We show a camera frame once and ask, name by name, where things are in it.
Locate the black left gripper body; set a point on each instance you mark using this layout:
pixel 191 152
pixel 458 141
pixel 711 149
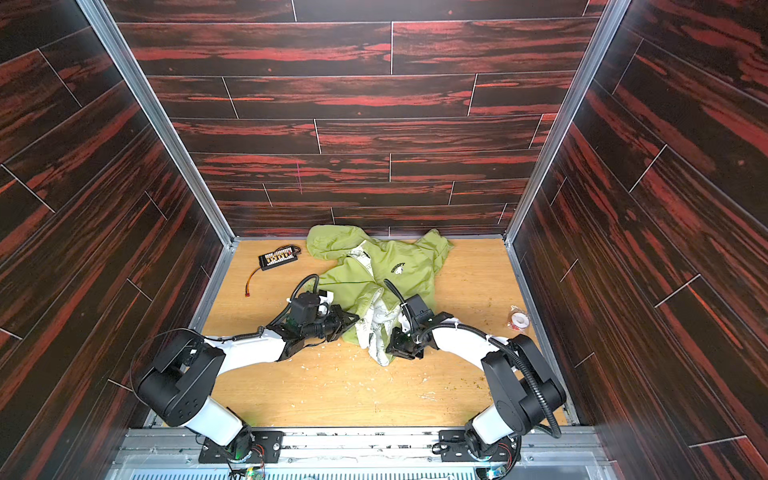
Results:
pixel 332 321

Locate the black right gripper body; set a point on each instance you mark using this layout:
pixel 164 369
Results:
pixel 398 336

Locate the green jacket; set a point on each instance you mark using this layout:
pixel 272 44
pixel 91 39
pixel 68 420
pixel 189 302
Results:
pixel 364 264

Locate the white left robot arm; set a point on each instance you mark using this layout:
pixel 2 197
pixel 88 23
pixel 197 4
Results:
pixel 178 384

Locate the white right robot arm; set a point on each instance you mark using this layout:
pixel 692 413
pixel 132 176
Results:
pixel 525 392

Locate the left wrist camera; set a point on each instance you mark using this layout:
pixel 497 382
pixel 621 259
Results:
pixel 309 307

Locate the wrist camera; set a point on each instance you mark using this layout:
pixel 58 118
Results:
pixel 309 307
pixel 417 312

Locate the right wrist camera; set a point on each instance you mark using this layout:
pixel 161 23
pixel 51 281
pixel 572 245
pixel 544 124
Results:
pixel 417 312

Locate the black battery pack with wires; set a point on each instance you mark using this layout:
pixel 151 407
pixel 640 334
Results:
pixel 281 256

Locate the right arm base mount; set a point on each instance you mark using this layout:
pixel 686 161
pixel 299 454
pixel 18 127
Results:
pixel 460 445

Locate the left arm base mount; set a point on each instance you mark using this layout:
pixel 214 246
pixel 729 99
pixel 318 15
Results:
pixel 249 446

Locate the aluminium front rail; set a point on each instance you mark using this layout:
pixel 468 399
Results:
pixel 359 453

